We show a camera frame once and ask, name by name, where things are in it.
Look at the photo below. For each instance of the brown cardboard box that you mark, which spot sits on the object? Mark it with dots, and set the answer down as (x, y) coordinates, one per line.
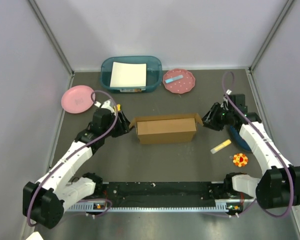
(166, 129)

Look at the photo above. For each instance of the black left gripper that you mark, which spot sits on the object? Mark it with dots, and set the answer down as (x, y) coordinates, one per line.
(123, 126)

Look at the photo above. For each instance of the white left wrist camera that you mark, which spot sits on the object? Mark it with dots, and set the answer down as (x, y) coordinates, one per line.
(108, 104)

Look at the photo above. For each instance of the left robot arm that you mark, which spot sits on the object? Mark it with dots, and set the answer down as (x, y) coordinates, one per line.
(45, 201)

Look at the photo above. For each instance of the light blue chalk stick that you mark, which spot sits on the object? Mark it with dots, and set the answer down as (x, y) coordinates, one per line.
(172, 79)

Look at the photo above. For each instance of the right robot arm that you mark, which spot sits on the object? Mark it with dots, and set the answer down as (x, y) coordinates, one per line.
(279, 185)

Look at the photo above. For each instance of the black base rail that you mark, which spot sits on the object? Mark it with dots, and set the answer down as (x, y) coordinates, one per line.
(203, 189)

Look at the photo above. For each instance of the pale yellow highlighter pen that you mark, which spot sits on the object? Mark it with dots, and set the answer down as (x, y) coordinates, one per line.
(221, 146)

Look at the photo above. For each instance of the plain pink plate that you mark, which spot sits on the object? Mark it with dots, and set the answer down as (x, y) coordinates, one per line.
(77, 99)

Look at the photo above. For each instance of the grey slotted cable duct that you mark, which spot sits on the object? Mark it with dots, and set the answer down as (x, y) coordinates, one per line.
(217, 207)

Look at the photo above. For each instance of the teal plastic basin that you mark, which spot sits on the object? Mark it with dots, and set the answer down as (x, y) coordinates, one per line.
(154, 73)

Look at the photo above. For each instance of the dark blue leaf plate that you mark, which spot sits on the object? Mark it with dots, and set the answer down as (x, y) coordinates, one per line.
(238, 140)

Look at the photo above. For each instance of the white object bottom corner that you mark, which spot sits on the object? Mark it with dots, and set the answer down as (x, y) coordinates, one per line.
(35, 236)

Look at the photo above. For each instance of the white paper sheet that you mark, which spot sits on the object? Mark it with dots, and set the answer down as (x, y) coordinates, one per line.
(128, 75)

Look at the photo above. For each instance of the pink dotted plate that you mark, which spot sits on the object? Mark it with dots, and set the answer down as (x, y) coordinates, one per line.
(182, 86)

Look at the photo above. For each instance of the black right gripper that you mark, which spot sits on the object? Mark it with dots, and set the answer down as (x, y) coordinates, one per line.
(210, 119)

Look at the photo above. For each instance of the orange sun flower toy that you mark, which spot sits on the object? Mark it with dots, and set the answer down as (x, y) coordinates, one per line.
(239, 159)

